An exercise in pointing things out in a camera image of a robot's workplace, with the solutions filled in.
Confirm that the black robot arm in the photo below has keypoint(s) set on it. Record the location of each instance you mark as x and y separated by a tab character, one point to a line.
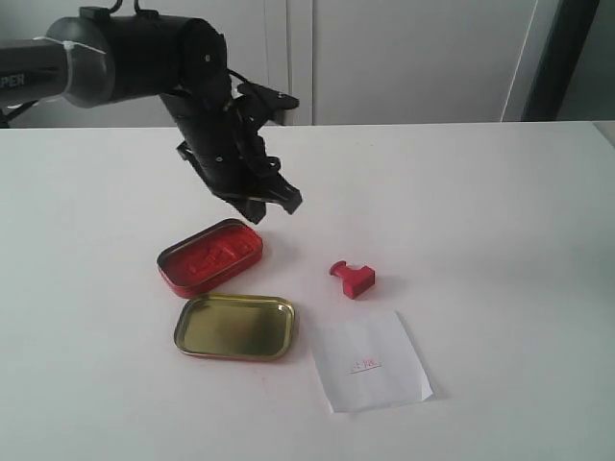
100	57

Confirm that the white cabinet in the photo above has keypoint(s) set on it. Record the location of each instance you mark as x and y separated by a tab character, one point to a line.
385	62

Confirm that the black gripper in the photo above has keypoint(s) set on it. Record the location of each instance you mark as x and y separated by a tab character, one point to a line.
228	154

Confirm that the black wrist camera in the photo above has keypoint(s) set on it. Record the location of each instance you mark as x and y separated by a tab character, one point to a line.
260	105

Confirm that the dark door frame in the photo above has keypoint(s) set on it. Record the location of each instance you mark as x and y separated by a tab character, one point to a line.
571	25

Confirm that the white paper sheet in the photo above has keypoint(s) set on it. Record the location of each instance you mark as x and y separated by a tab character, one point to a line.
367	363

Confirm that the red ink pad tin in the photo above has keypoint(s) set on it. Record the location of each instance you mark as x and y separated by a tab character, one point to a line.
209	258

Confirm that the red stamp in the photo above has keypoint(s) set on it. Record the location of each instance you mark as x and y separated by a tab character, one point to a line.
355	281

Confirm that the gold tin lid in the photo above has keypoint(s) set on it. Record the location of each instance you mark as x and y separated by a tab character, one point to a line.
236	327

